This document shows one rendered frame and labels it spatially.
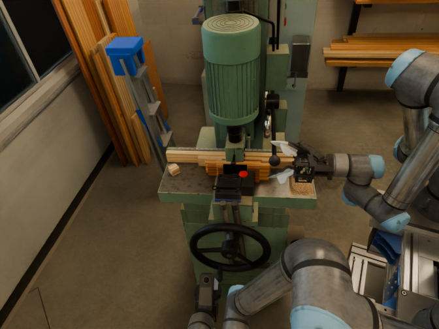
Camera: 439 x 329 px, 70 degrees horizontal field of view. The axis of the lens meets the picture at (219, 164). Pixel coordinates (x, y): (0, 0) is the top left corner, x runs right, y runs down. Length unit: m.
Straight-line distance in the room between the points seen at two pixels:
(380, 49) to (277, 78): 1.93
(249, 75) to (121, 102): 1.58
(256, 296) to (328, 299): 0.30
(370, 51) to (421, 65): 2.13
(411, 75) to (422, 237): 0.69
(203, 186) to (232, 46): 0.55
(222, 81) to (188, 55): 2.67
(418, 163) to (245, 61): 0.55
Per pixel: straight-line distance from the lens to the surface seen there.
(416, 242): 1.43
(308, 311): 0.62
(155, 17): 3.60
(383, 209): 1.07
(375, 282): 1.89
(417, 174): 1.01
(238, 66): 0.97
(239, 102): 1.03
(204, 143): 1.59
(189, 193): 1.22
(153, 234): 2.26
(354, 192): 1.12
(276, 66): 1.25
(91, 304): 2.14
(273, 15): 1.28
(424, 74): 0.97
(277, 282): 0.80
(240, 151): 1.19
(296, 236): 1.43
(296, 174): 1.02
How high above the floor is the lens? 1.79
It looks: 43 degrees down
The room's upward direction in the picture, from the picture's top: 5 degrees counter-clockwise
